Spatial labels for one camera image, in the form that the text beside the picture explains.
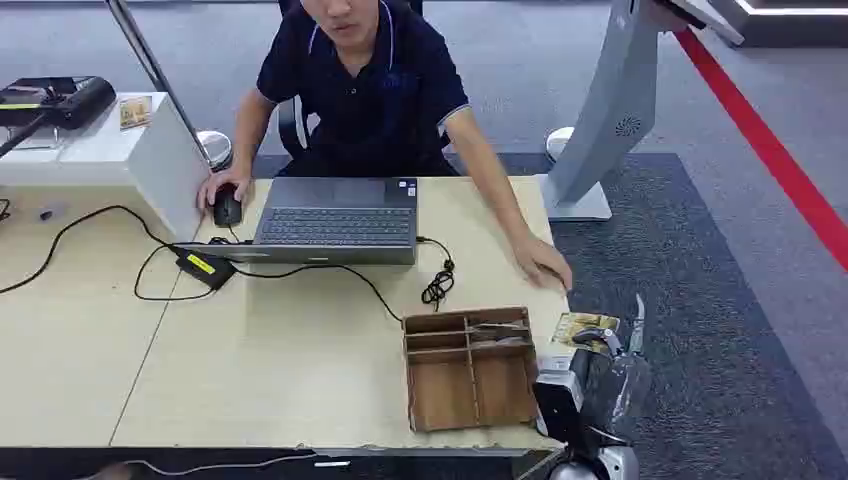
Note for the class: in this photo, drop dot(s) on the person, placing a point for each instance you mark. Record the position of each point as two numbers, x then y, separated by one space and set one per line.
371 93

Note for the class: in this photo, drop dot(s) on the robot right hand grey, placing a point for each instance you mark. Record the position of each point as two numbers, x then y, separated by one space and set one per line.
613 391

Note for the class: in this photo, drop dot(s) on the black computer mouse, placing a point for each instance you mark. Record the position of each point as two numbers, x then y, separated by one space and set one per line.
227 210

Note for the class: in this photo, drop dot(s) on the grey slanted pole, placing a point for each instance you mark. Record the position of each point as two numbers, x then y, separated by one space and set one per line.
156 73

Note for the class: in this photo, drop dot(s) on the round chrome base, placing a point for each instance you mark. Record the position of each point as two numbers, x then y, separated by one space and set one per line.
217 147

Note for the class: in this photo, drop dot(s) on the black power adapter yellow label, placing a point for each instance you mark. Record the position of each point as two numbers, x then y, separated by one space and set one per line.
205 268

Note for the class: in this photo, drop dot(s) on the small card on cabinet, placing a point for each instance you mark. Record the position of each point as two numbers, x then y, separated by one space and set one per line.
135 111

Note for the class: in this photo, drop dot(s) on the grey kiosk stand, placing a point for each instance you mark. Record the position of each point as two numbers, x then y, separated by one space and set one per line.
606 112

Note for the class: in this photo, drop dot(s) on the black desktop device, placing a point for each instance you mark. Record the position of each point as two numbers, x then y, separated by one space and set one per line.
63 99

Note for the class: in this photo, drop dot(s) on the white cabinet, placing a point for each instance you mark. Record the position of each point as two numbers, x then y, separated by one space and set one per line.
99 159

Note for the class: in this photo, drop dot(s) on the person's left hand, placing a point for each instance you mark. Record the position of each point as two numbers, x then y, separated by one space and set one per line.
540 260

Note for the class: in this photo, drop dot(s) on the wooden card box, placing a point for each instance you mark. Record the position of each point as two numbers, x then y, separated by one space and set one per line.
457 391

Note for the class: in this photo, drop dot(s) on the red floor tape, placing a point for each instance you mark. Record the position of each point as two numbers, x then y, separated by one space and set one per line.
768 146

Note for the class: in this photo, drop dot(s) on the card in wooden box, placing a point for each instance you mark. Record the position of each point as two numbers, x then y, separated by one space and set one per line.
497 327
502 342

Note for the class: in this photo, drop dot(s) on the person's right hand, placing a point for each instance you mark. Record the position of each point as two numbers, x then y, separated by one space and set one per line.
210 189

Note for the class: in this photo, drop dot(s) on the printed card with gold picture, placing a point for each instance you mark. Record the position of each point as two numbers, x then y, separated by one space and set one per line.
582 323

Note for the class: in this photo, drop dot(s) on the grey laptop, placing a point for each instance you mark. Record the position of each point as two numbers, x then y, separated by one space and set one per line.
334 225

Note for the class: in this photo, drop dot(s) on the dark platform with light strip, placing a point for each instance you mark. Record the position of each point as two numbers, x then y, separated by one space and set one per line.
795 23

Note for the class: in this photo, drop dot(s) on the small black plug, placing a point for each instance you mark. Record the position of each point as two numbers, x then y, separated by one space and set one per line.
46 214

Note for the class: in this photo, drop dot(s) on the round white base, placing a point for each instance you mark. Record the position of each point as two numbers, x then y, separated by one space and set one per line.
558 142

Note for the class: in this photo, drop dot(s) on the robot right arm silver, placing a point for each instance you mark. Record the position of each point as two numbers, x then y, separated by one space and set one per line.
616 465

